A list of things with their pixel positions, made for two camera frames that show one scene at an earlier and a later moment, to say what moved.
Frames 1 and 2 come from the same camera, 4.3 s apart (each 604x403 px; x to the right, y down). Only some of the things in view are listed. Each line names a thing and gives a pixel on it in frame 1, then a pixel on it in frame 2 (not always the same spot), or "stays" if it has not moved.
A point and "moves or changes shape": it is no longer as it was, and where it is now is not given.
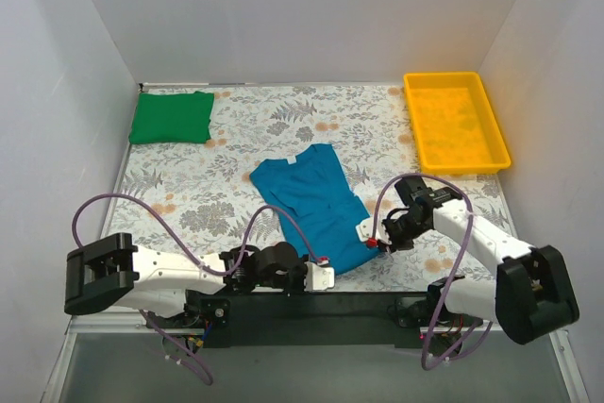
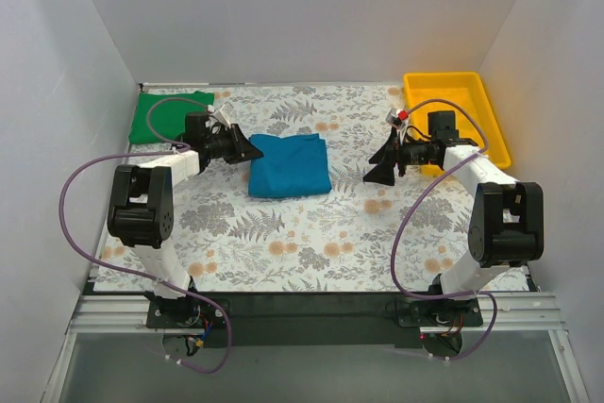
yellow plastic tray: (456, 125) stays
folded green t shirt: (172, 118) stays
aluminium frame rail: (116, 319) stays
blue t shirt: (317, 206) moves or changes shape
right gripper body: (392, 238) → (398, 156)
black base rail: (307, 319) stays
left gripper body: (302, 277) → (234, 143)
